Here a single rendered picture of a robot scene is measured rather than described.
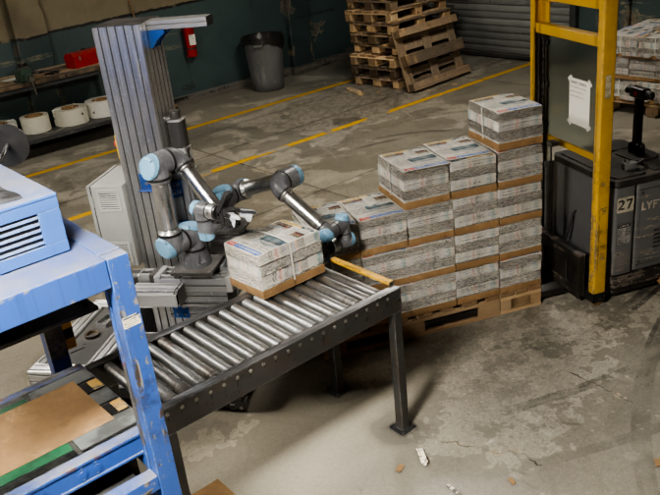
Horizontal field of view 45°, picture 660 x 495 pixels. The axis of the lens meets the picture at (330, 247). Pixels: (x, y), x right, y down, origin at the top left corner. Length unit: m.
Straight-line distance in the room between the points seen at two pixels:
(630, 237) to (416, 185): 1.44
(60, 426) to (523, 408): 2.30
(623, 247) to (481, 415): 1.56
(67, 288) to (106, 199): 1.85
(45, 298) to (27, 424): 0.87
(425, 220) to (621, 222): 1.23
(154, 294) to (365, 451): 1.33
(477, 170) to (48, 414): 2.66
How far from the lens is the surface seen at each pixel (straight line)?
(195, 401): 3.19
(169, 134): 4.23
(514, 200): 4.82
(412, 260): 4.64
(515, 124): 4.67
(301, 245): 3.79
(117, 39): 4.12
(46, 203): 2.63
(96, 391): 3.36
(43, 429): 3.22
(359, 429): 4.17
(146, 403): 2.82
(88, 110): 10.22
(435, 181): 4.54
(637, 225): 5.21
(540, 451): 4.02
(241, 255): 3.76
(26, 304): 2.50
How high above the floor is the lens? 2.53
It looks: 24 degrees down
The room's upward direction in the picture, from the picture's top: 6 degrees counter-clockwise
